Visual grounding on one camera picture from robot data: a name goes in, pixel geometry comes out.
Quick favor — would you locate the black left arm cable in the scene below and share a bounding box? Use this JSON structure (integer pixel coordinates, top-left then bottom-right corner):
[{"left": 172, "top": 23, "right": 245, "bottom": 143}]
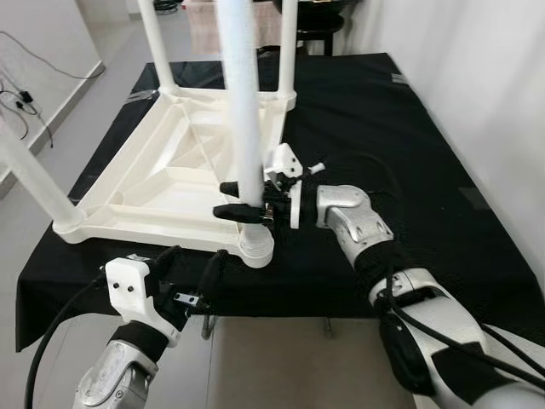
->
[{"left": 24, "top": 273, "right": 112, "bottom": 409}]

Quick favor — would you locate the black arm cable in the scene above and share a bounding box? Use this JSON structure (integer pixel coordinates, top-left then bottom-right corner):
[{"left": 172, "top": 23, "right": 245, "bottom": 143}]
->
[
  {"left": 24, "top": 273, "right": 112, "bottom": 409},
  {"left": 319, "top": 153, "right": 545, "bottom": 397}
]

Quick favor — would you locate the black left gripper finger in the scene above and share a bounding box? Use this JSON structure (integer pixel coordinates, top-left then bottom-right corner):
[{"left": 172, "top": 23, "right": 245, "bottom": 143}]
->
[
  {"left": 198, "top": 248, "right": 232, "bottom": 300},
  {"left": 149, "top": 245, "right": 182, "bottom": 274}
]

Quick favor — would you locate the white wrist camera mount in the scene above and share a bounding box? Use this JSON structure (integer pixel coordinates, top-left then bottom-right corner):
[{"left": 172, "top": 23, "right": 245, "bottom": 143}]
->
[
  {"left": 105, "top": 256, "right": 181, "bottom": 346},
  {"left": 266, "top": 143, "right": 326, "bottom": 229}
]

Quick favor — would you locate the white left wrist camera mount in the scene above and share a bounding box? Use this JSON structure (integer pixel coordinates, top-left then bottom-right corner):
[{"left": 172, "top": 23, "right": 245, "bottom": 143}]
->
[{"left": 105, "top": 256, "right": 181, "bottom": 346}]

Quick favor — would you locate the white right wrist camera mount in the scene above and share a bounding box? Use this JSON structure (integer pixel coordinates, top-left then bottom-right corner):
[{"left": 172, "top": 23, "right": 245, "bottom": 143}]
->
[{"left": 266, "top": 143, "right": 326, "bottom": 229}]

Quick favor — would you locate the clear tape strip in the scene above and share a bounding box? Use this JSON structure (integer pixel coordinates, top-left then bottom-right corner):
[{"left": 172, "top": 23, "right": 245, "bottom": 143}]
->
[{"left": 128, "top": 89, "right": 158, "bottom": 105}]

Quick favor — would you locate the black tablecloth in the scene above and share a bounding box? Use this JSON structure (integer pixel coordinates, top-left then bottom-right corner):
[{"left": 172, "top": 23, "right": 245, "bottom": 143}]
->
[{"left": 15, "top": 53, "right": 545, "bottom": 350}]

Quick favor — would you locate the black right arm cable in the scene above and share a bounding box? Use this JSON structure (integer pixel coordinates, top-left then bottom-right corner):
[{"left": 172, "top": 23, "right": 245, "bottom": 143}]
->
[{"left": 319, "top": 153, "right": 545, "bottom": 397}]

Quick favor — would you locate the dark tape patch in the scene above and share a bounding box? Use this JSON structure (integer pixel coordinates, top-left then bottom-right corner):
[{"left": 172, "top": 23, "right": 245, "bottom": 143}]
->
[{"left": 460, "top": 187, "right": 491, "bottom": 210}]

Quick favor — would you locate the thin black cable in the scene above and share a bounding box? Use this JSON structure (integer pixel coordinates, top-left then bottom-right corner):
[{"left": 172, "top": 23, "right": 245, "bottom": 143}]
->
[
  {"left": 0, "top": 30, "right": 103, "bottom": 82},
  {"left": 0, "top": 72, "right": 52, "bottom": 150}
]

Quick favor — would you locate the black wooden stool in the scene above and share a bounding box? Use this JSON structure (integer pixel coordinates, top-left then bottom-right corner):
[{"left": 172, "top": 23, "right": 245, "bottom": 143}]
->
[{"left": 294, "top": 13, "right": 346, "bottom": 56}]

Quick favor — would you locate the pink cloth covered table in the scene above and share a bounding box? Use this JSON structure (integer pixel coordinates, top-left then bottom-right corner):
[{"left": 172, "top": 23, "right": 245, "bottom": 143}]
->
[{"left": 183, "top": 0, "right": 282, "bottom": 52}]

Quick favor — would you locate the white plastic table top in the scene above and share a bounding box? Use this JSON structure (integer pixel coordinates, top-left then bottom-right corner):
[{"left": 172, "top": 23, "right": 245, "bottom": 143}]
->
[{"left": 53, "top": 85, "right": 297, "bottom": 269}]

